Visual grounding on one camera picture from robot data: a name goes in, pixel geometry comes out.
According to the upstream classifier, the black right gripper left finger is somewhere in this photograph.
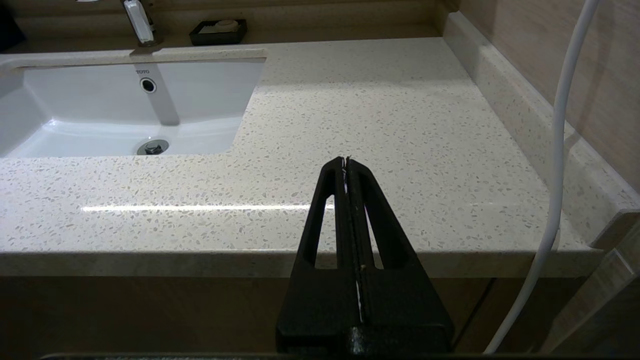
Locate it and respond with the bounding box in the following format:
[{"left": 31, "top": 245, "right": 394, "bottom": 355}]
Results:
[{"left": 276, "top": 156, "right": 361, "bottom": 351}]

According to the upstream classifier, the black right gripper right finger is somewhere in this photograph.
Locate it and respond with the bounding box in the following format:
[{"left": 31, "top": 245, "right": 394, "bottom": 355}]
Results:
[{"left": 348, "top": 157, "right": 453, "bottom": 351}]

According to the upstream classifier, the black soap dish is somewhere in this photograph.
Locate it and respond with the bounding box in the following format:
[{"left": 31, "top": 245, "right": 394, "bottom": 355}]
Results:
[{"left": 189, "top": 19, "right": 247, "bottom": 47}]

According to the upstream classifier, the brown vanity cabinet front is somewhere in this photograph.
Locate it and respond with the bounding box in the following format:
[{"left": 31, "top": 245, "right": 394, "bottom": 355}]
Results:
[{"left": 0, "top": 275, "right": 591, "bottom": 360}]

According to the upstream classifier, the chrome sink drain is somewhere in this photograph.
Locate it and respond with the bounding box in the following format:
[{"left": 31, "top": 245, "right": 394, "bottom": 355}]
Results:
[{"left": 136, "top": 140, "right": 169, "bottom": 156}]

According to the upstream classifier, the chrome faucet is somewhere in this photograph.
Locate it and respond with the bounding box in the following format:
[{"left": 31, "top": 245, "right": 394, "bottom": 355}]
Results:
[{"left": 122, "top": 0, "right": 163, "bottom": 56}]

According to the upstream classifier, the white cable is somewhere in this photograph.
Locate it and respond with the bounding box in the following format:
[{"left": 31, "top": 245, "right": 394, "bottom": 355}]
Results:
[{"left": 482, "top": 0, "right": 601, "bottom": 354}]

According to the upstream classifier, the white sink basin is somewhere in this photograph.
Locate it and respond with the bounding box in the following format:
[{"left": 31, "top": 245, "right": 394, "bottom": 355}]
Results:
[{"left": 0, "top": 47, "right": 266, "bottom": 159}]

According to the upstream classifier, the black box with white lid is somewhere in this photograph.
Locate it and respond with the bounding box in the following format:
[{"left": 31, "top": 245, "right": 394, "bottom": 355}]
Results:
[{"left": 0, "top": 5, "right": 26, "bottom": 51}]

